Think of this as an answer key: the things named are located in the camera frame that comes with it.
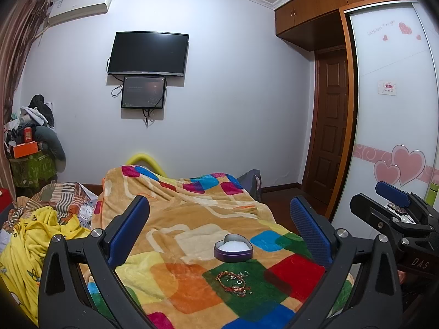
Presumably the small wall-mounted black monitor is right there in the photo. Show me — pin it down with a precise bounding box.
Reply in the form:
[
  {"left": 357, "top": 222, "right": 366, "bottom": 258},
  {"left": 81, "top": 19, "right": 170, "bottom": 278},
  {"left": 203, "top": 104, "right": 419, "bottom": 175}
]
[{"left": 121, "top": 76, "right": 167, "bottom": 109}]

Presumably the brown wooden door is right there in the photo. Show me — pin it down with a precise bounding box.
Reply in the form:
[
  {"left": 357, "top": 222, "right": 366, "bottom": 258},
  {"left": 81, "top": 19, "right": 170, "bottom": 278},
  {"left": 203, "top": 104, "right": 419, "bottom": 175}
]
[{"left": 303, "top": 48, "right": 349, "bottom": 205}]

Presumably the striped patterned quilt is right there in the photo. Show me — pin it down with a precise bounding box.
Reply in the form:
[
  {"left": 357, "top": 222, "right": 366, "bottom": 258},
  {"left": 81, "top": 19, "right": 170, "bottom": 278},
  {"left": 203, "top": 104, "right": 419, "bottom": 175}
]
[{"left": 1, "top": 182, "right": 98, "bottom": 232}]

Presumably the white wall air conditioner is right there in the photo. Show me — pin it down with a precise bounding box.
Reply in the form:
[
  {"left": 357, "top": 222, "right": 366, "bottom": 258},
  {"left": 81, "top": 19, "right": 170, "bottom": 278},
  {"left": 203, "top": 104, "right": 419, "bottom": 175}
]
[{"left": 48, "top": 0, "right": 112, "bottom": 26}]

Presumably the pile of clothes and boxes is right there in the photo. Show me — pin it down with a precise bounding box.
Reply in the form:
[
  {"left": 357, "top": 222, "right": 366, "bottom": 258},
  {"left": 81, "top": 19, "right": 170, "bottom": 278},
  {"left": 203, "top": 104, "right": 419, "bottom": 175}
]
[{"left": 4, "top": 94, "right": 66, "bottom": 172}]

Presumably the yellow cartoon blanket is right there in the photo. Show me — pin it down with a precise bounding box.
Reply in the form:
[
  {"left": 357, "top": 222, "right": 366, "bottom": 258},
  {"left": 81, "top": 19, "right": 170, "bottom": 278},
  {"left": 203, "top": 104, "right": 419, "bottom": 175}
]
[{"left": 1, "top": 206, "right": 90, "bottom": 324}]

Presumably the colourful patchwork fleece blanket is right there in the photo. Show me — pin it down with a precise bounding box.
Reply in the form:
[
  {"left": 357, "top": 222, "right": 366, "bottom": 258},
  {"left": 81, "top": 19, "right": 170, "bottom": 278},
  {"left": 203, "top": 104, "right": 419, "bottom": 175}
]
[{"left": 79, "top": 165, "right": 354, "bottom": 329}]

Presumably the green patterned cloth-covered stand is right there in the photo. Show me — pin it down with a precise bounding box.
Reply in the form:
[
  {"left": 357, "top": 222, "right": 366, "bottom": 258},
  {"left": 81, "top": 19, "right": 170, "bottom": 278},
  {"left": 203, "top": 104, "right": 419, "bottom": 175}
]
[{"left": 9, "top": 151, "right": 57, "bottom": 198}]

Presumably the large wall-mounted black television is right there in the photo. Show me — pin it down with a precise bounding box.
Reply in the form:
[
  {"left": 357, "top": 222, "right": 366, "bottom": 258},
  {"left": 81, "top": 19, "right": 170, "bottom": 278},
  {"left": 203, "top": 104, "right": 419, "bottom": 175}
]
[{"left": 107, "top": 31, "right": 189, "bottom": 76}]

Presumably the yellow curved foam bed rail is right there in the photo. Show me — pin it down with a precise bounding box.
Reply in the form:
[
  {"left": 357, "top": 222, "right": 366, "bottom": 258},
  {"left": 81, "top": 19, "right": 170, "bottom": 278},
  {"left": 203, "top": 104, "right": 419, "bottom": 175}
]
[{"left": 126, "top": 153, "right": 167, "bottom": 177}]

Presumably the red string bracelet pile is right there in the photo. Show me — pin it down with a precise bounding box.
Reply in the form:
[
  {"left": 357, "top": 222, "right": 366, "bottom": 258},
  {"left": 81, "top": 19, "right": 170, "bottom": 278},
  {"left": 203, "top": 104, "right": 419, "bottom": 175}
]
[{"left": 215, "top": 270, "right": 253, "bottom": 298}]

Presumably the striped pink brown curtain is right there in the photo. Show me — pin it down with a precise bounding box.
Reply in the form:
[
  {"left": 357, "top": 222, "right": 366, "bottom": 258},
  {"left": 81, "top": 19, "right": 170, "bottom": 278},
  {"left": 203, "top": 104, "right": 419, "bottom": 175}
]
[{"left": 0, "top": 0, "right": 53, "bottom": 199}]

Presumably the orange box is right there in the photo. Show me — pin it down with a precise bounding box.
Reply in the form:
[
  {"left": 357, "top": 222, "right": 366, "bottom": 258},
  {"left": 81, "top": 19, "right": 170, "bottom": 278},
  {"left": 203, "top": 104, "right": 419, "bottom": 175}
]
[{"left": 13, "top": 141, "right": 39, "bottom": 159}]

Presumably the dark grey purple bag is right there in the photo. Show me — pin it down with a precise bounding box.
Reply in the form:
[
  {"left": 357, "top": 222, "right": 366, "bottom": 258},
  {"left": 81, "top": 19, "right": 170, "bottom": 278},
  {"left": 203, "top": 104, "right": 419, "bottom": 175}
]
[{"left": 237, "top": 169, "right": 262, "bottom": 202}]

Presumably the purple heart-shaped tin box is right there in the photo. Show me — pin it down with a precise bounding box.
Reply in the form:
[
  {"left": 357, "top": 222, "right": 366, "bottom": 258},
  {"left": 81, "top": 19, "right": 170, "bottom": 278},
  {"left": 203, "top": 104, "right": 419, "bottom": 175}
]
[{"left": 213, "top": 233, "right": 254, "bottom": 263}]

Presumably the white heart-print sliding wardrobe door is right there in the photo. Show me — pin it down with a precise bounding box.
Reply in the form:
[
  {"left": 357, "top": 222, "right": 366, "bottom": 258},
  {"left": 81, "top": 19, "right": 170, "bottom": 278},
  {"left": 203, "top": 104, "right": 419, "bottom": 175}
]
[{"left": 332, "top": 2, "right": 438, "bottom": 238}]

